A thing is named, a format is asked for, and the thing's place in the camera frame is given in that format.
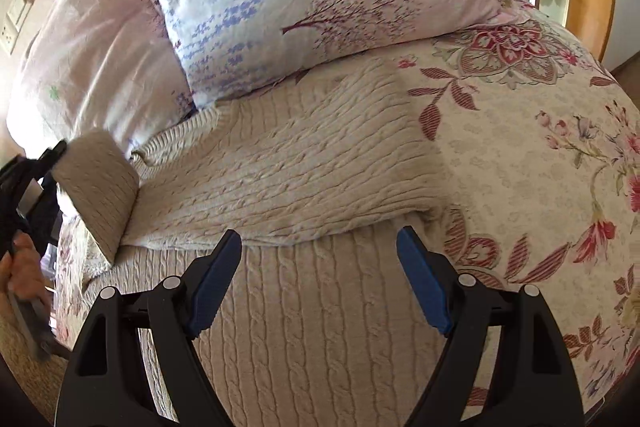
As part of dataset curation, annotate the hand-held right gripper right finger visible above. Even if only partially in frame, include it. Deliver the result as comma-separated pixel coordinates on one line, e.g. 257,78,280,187
395,227,587,427

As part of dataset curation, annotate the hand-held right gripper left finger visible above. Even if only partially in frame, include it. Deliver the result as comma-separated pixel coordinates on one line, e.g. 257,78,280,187
54,229,243,427

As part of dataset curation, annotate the cream cable-knit sweater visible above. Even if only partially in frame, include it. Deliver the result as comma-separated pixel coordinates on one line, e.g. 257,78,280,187
52,57,473,427

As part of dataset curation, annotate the person's left hand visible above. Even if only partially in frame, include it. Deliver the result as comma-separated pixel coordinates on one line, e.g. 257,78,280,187
0,232,51,308

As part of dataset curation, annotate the pink plain pillow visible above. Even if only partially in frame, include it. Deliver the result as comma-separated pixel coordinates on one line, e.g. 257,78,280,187
7,0,198,160

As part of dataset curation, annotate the floral quilted bedspread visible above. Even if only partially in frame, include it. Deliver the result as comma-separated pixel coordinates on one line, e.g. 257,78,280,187
50,0,640,413

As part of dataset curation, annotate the wall power socket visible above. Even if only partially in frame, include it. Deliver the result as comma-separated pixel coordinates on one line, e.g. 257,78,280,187
0,19,21,56

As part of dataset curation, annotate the wall switch plate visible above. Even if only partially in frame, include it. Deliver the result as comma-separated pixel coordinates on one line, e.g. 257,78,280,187
6,0,32,28

